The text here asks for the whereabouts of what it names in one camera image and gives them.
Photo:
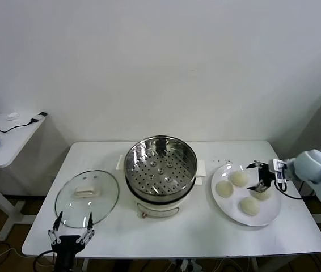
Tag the steel steamer basket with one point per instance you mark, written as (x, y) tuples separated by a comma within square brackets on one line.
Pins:
[(160, 167)]

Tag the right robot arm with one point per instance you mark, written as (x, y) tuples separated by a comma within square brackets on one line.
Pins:
[(310, 165)]

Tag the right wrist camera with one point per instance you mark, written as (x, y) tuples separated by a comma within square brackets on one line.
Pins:
[(278, 171)]

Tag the glass pot lid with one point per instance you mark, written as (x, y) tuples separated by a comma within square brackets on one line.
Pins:
[(86, 198)]

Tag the white steamed baozi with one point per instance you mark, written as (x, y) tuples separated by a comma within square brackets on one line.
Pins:
[(249, 206), (262, 195), (240, 179), (224, 189)]

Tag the white side table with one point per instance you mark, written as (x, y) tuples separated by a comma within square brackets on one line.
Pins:
[(7, 141)]

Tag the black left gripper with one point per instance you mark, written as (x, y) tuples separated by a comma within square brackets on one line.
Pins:
[(65, 245)]

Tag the white electric cooker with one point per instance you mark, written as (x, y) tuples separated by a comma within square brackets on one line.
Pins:
[(160, 208)]

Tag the white oval plate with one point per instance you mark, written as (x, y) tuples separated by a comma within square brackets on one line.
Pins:
[(234, 211)]

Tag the white table leg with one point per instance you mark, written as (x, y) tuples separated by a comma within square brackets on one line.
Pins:
[(253, 265), (85, 265)]

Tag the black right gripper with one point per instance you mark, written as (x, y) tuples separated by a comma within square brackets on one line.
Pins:
[(265, 177)]

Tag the small white object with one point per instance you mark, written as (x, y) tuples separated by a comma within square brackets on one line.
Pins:
[(13, 116)]

